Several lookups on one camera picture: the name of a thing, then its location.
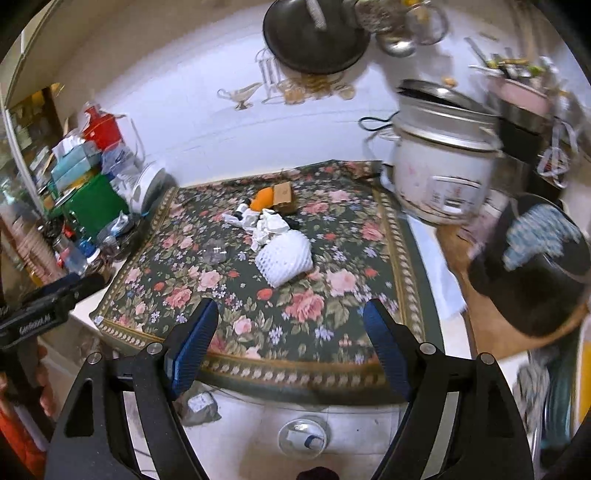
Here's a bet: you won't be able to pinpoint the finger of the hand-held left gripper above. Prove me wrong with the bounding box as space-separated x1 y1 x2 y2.
14 273 81 308
65 275 108 315

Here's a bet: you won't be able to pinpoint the pink plastic cup stack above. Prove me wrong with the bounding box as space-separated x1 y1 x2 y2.
0 205 52 280

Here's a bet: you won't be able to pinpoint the white wire rack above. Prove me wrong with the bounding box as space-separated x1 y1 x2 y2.
255 46 284 104

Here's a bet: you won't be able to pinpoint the wire mesh strainer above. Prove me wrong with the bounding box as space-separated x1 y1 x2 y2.
406 0 450 45

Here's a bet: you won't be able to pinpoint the clear round trash bin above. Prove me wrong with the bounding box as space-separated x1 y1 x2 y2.
277 415 332 460

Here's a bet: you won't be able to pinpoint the metal ladle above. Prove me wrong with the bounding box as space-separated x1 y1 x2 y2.
376 28 419 58

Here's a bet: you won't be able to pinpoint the teal plastic basket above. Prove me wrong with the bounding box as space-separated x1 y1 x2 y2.
545 346 583 454

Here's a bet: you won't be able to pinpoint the white round container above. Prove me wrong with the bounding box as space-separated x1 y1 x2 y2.
127 164 172 215

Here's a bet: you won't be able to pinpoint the clear plastic bag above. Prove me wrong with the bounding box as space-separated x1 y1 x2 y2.
102 143 140 186

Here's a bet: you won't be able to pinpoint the black wok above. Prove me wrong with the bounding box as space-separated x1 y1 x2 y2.
262 0 372 75

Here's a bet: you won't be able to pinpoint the grey plastic bag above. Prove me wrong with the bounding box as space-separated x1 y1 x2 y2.
178 392 222 428

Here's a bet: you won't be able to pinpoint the metal rice cooker lid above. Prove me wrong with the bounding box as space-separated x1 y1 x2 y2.
398 79 502 127

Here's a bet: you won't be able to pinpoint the red plastic pitcher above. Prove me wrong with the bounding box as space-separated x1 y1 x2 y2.
82 104 125 151

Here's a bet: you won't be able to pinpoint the white rice cooker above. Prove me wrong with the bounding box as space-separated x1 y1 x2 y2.
392 108 504 225

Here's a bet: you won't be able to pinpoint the wooden cutting board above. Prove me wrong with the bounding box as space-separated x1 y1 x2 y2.
436 222 587 361

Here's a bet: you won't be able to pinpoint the white paper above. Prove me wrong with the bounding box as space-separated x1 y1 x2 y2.
222 208 291 252

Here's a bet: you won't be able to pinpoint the green box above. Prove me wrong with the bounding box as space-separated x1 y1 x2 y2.
62 174 130 241

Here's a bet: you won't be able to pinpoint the black square container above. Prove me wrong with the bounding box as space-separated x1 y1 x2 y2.
500 115 555 163

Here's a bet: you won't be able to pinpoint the blue white knitted cloth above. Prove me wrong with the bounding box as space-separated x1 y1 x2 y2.
503 203 580 271

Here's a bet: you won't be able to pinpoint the thin white cord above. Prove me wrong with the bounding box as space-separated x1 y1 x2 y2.
115 112 149 168

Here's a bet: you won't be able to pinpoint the white bowl yellow inside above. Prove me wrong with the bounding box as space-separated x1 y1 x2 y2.
570 320 591 432

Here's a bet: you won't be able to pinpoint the silver foil packet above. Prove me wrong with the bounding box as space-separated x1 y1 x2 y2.
98 211 136 246

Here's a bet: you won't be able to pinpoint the floral patterned cloth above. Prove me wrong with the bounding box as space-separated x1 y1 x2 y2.
90 159 446 407

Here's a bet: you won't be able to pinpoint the pink utensil holder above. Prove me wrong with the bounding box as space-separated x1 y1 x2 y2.
488 76 555 117

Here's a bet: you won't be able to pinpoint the white towel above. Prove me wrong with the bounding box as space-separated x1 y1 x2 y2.
409 216 468 320

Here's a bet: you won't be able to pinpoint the white foam fruit net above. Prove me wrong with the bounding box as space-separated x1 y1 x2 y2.
255 229 314 288

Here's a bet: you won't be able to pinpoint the person's left forearm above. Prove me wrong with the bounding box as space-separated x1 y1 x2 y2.
0 397 54 478

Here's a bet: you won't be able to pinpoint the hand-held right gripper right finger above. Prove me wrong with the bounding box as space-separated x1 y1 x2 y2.
362 298 536 480

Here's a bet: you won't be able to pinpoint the black cooking pot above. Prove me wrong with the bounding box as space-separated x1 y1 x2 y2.
468 194 589 337

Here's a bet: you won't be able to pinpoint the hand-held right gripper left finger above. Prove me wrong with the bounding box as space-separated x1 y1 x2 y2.
44 298 220 480

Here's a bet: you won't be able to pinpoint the golden wire holder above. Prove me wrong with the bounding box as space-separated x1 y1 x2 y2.
283 75 356 103

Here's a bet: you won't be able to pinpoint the black power cable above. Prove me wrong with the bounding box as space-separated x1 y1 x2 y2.
359 116 399 140

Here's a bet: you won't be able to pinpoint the brown cardboard piece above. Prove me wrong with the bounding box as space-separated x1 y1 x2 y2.
271 181 296 215

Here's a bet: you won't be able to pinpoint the person's left hand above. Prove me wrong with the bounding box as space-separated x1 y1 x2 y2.
34 344 63 416

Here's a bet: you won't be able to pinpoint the clear water bottle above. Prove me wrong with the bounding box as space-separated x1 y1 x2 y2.
69 237 101 274

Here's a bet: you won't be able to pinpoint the grey rag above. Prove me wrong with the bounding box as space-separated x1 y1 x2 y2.
515 355 551 422

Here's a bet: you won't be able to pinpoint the teal tissue box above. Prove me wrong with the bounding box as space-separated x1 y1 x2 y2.
51 141 103 185

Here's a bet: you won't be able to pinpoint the tangled white cord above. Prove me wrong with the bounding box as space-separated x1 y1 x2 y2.
536 117 583 190

